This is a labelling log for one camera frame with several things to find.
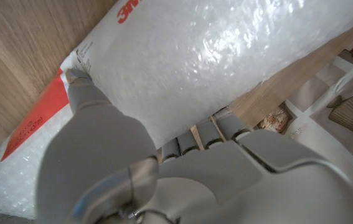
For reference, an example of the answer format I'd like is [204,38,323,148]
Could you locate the clear bubble wrap roll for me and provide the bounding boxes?
[0,0,353,220]

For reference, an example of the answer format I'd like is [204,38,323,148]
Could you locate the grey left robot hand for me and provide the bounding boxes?
[35,67,353,224]

